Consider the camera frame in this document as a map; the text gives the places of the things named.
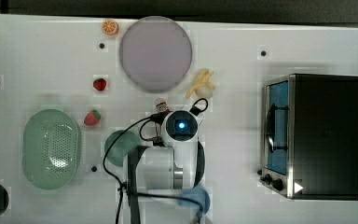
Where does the toy orange slice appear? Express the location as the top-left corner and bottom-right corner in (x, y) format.
(102, 20), (119, 35)

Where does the green oval strainer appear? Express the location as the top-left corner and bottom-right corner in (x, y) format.
(21, 109), (80, 190)

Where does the peeled toy banana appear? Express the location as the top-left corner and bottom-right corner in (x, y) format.
(186, 68), (215, 99)

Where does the red green toy strawberry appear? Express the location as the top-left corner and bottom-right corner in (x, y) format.
(83, 110), (101, 126)

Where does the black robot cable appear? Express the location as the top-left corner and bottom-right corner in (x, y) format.
(102, 98), (209, 224)

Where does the black toaster oven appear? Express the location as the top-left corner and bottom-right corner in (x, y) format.
(257, 74), (358, 201)

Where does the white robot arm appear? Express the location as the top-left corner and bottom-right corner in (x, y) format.
(123, 107), (205, 224)

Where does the grey round plate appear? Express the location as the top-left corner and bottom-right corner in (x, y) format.
(119, 16), (193, 92)

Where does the green metal mug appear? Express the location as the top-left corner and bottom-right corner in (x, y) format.
(104, 130), (141, 167)

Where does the dark red toy strawberry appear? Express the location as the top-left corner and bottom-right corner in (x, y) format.
(93, 78), (107, 91)

